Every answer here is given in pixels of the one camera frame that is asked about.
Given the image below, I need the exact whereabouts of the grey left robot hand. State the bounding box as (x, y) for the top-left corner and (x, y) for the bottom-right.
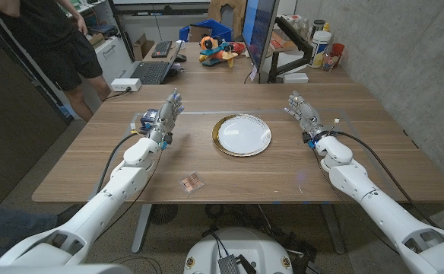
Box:
(145, 88), (186, 145)

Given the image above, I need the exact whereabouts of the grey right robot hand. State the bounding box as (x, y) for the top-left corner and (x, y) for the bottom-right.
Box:
(284, 90), (328, 141)

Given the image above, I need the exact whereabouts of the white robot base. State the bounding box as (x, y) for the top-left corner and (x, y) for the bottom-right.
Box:
(183, 227), (294, 274)

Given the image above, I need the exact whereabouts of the white paper plate gold rim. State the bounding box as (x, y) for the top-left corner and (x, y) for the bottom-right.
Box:
(211, 113), (273, 158)

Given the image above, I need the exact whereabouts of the flat white box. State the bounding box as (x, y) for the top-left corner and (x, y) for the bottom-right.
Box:
(282, 72), (309, 84)

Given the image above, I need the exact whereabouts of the black laptop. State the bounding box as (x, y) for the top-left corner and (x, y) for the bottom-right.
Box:
(129, 40), (183, 85)

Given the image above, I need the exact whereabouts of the white power strip box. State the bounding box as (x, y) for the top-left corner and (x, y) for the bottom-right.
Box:
(110, 78), (142, 93)

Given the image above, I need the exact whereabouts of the clear glass jar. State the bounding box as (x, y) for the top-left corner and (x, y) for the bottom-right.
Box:
(322, 52), (339, 72)

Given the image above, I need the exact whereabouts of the black keyboard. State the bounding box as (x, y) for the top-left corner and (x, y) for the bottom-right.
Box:
(151, 40), (173, 59)

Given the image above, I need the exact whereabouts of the white canister blue label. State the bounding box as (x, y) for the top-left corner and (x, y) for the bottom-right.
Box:
(307, 30), (333, 69)

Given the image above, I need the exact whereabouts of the clear box with brown squares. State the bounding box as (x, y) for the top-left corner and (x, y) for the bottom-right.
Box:
(179, 170), (206, 196)

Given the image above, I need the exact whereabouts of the open cardboard box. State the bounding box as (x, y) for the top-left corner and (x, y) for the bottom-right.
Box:
(132, 33), (156, 62)

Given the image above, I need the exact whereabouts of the red cup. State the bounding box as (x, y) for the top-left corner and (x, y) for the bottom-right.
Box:
(330, 43), (346, 64)

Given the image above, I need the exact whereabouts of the white drawer cabinet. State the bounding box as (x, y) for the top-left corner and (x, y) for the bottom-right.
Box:
(81, 36), (135, 111)

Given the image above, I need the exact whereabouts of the colourful toy airplane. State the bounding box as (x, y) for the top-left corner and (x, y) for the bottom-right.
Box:
(198, 35), (239, 69)

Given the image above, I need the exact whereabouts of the black lid bottle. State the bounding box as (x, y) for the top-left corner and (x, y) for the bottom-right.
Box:
(310, 19), (326, 41)

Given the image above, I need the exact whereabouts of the red bowl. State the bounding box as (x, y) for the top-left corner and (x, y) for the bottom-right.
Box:
(229, 41), (246, 56)

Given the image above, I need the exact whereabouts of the black round fan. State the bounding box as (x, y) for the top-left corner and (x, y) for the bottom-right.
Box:
(149, 204), (179, 225)

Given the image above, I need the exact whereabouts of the computer monitor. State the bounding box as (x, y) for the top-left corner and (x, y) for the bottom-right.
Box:
(242, 0), (280, 84)

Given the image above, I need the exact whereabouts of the blue plastic bin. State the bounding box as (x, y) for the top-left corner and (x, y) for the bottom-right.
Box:
(179, 18), (233, 43)

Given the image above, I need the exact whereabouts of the small cardboard box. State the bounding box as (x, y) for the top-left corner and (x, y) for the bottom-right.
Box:
(87, 32), (106, 49)

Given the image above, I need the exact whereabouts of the grey metal table leg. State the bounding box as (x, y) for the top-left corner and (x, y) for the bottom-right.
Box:
(319, 203), (347, 255)
(130, 203), (153, 255)

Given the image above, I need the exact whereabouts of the person in black shorts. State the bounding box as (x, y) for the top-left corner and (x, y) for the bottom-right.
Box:
(0, 0), (113, 123)

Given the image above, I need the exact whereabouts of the grey finned box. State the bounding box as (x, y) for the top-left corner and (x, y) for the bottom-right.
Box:
(217, 255), (242, 274)

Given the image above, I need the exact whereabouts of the person in blue jeans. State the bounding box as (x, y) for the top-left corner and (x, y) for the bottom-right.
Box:
(0, 197), (84, 263)

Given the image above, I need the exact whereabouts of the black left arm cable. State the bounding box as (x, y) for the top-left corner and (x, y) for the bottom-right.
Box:
(95, 131), (139, 195)

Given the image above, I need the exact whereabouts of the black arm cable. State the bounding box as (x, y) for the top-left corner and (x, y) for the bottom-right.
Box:
(328, 130), (442, 229)
(95, 131), (139, 195)

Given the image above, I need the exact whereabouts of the black metal post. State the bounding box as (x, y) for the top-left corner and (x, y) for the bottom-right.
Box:
(106, 0), (136, 64)

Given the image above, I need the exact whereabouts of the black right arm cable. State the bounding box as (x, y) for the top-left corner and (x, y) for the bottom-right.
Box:
(328, 130), (442, 229)

